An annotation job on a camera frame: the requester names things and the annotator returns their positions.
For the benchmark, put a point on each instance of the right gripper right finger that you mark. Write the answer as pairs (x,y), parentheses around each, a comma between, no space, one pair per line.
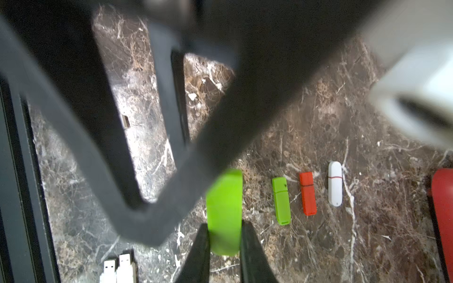
(253,262)

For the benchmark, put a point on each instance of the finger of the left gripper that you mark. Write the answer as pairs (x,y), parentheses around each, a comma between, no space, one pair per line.
(49,51)

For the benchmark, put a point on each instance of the white usb drive red end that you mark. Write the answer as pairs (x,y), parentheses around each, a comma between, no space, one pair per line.
(335,183)

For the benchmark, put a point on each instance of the red toaster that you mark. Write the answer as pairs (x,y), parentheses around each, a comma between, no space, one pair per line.
(441,200)

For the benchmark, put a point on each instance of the white usb cap lower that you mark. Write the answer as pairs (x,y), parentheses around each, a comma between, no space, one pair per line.
(125,121)

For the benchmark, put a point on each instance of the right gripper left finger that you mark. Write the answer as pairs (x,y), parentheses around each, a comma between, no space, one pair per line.
(196,268)

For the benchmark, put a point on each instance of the green usb drive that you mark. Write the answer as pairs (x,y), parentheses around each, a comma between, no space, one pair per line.
(281,201)
(224,208)

